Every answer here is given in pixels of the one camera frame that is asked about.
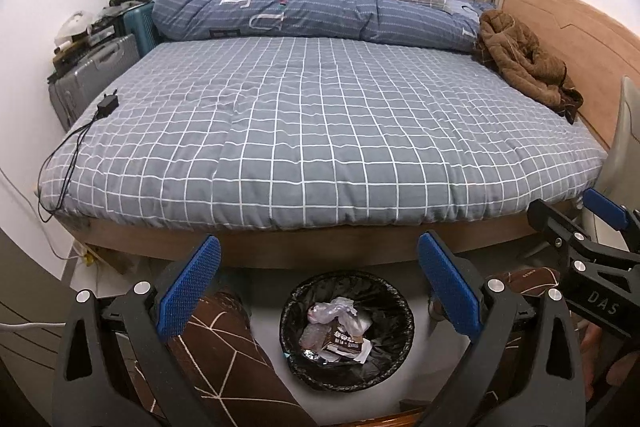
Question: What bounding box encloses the stack of dark boxes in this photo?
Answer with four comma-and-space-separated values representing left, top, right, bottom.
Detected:
52, 14, 126, 68

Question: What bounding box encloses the person's right leg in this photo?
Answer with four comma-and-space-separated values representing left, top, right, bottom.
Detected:
427, 267, 566, 338

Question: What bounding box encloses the white rounded appliance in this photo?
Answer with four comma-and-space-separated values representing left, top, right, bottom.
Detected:
54, 9, 96, 42

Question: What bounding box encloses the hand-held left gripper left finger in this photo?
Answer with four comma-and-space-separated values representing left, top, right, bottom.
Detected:
52, 234, 236, 427

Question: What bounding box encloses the person's left leg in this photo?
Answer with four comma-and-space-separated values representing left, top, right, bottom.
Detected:
167, 287, 316, 427

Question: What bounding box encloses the grey suitcase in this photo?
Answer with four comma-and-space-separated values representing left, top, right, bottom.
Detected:
48, 33, 141, 132

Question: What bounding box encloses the large clear plastic bag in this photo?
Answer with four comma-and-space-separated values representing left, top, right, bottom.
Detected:
307, 298, 373, 333

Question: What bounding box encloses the brown jacket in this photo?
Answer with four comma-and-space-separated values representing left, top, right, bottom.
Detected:
472, 9, 585, 124

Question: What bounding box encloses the black charger with cable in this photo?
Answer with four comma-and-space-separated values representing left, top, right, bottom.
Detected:
37, 89, 121, 224

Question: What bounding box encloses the black trash bin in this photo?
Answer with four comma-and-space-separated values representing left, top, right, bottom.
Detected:
279, 271, 416, 392

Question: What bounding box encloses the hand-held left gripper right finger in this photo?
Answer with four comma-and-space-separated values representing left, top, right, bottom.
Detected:
417, 231, 588, 427

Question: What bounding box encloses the wooden headboard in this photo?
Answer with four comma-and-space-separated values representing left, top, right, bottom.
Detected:
500, 0, 640, 152

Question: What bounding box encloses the person's right hand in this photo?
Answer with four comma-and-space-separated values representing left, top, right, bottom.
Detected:
582, 322, 640, 400

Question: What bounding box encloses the brown cookie box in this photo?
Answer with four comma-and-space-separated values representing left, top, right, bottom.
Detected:
320, 332, 363, 355

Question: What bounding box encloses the white cable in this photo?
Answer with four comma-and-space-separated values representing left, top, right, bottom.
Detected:
0, 321, 66, 334

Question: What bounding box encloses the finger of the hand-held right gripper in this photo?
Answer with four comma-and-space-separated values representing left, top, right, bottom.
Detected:
582, 188, 640, 238
527, 198, 640, 278

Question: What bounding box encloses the blue striped duvet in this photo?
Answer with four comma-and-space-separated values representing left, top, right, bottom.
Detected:
151, 0, 496, 54

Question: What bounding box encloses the person's leg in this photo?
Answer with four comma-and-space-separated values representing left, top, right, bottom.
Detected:
427, 267, 566, 338
167, 287, 316, 427

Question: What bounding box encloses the teal suitcase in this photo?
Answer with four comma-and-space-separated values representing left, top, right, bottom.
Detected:
121, 2, 161, 58

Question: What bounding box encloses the grey checked bed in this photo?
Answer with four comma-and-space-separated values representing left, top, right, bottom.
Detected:
37, 34, 608, 270

